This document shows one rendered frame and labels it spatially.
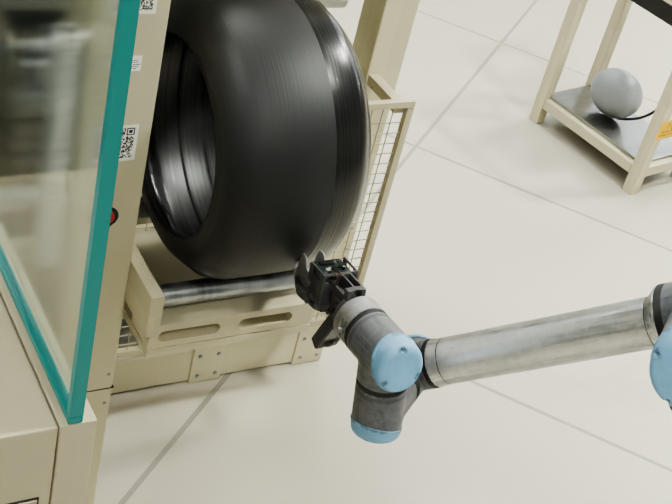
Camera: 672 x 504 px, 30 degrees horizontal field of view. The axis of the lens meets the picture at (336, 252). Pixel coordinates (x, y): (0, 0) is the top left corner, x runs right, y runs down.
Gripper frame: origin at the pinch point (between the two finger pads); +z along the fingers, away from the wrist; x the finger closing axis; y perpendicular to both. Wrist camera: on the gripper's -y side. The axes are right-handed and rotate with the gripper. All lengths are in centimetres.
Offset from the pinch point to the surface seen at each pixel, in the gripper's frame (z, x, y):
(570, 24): 193, -226, -32
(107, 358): 20.8, 28.7, -29.4
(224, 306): 11.7, 8.8, -14.4
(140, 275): 13.4, 26.5, -5.7
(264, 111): 0.5, 12.1, 32.9
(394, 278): 117, -109, -89
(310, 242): -2.3, 0.3, 7.0
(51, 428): -54, 66, 18
